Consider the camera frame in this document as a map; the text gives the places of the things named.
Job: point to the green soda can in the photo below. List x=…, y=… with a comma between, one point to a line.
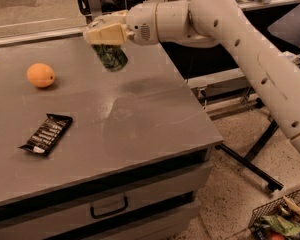
x=111, y=56

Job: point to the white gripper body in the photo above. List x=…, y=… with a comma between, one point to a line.
x=141, y=24

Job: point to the black drawer handle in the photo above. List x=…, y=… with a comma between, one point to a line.
x=108, y=207

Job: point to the green bag in basket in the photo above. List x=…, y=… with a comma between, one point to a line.
x=281, y=225

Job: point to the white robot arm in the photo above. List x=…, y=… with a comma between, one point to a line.
x=203, y=24

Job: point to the black wire basket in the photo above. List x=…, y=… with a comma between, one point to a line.
x=287, y=206

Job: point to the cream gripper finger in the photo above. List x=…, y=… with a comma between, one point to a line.
x=109, y=18
x=109, y=34

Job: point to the black metal floor stand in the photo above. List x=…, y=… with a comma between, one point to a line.
x=246, y=160

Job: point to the orange fruit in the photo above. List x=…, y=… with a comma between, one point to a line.
x=41, y=75

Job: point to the black snack bar wrapper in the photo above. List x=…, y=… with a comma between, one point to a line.
x=46, y=137

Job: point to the grey metal rail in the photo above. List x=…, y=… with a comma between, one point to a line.
x=56, y=34

